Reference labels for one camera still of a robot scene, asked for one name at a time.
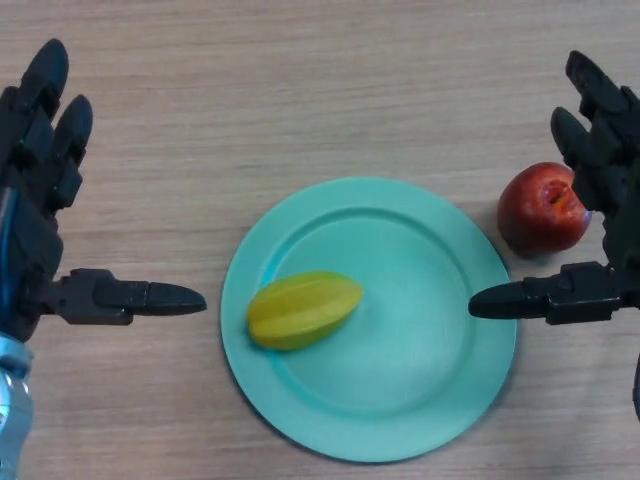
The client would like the red apple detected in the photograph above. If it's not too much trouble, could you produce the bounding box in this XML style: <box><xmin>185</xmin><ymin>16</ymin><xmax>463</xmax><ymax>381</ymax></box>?
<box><xmin>497</xmin><ymin>161</ymin><xmax>592</xmax><ymax>258</ymax></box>

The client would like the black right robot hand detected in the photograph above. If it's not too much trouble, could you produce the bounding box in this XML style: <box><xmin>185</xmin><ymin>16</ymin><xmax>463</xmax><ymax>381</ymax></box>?
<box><xmin>468</xmin><ymin>49</ymin><xmax>640</xmax><ymax>327</ymax></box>

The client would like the yellow starfruit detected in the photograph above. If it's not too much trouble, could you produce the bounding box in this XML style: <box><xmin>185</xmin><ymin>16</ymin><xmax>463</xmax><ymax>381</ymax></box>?
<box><xmin>246</xmin><ymin>270</ymin><xmax>365</xmax><ymax>352</ymax></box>

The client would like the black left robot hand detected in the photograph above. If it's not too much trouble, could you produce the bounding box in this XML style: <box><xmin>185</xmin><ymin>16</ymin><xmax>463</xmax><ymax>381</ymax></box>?
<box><xmin>0</xmin><ymin>38</ymin><xmax>208</xmax><ymax>344</ymax></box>

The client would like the green round plate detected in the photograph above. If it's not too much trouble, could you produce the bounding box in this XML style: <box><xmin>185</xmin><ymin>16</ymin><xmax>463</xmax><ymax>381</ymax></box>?
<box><xmin>219</xmin><ymin>175</ymin><xmax>517</xmax><ymax>464</ymax></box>

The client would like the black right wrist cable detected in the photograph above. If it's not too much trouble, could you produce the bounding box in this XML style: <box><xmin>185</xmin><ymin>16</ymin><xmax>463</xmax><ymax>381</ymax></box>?
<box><xmin>631</xmin><ymin>348</ymin><xmax>640</xmax><ymax>427</ymax></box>

